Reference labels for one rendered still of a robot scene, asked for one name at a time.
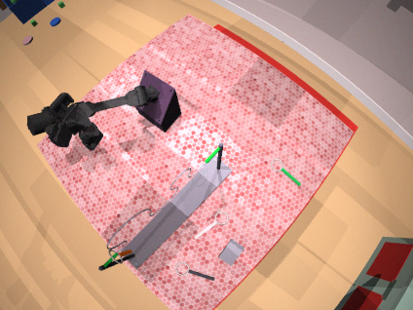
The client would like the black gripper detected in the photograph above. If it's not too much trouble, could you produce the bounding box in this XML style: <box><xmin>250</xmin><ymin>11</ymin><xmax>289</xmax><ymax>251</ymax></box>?
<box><xmin>49</xmin><ymin>93</ymin><xmax>103</xmax><ymax>150</ymax></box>

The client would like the orange handle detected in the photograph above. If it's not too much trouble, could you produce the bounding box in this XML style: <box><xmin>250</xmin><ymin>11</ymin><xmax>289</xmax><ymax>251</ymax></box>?
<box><xmin>108</xmin><ymin>250</ymin><xmax>132</xmax><ymax>264</ymax></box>

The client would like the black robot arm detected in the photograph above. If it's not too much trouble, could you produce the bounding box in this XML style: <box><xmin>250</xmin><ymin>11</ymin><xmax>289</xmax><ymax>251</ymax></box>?
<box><xmin>27</xmin><ymin>85</ymin><xmax>159</xmax><ymax>147</ymax></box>

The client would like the grey loop with flat beige handle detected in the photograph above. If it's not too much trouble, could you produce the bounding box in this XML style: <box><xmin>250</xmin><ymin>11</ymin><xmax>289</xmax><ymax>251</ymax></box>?
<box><xmin>195</xmin><ymin>211</ymin><xmax>229</xmax><ymax>239</ymax></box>

